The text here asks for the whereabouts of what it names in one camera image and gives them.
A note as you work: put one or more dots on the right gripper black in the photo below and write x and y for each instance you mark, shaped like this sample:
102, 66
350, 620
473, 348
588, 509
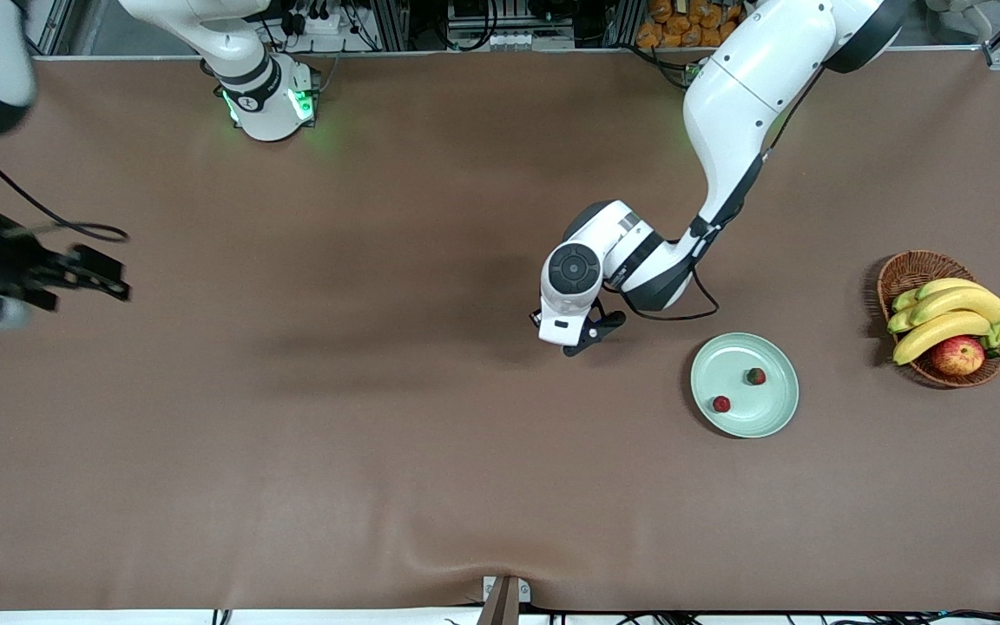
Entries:
12, 263

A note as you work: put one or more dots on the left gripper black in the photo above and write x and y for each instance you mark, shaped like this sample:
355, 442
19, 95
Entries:
534, 317

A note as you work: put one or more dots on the red plastic strawberry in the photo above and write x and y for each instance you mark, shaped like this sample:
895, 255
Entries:
755, 376
721, 404

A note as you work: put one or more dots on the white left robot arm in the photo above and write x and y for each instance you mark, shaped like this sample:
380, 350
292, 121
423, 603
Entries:
743, 95

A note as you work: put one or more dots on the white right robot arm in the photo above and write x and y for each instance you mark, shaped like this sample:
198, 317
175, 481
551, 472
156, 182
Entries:
248, 87

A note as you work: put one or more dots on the mint green round plate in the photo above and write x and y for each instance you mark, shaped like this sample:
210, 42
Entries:
765, 412

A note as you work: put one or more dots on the brown table mat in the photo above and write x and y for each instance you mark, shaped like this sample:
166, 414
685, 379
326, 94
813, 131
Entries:
378, 477

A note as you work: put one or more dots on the yellow banana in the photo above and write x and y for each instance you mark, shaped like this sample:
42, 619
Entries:
899, 321
904, 300
943, 285
943, 332
969, 302

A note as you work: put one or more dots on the brown wicker basket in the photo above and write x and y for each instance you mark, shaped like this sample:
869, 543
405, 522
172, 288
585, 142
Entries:
912, 269

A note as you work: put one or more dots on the orange snack pile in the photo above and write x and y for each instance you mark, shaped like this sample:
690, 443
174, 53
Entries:
674, 22

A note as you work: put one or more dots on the white power strip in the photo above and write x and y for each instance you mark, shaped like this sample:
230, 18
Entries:
318, 24

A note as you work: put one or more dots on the red yellow apple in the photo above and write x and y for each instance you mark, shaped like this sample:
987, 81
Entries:
958, 356

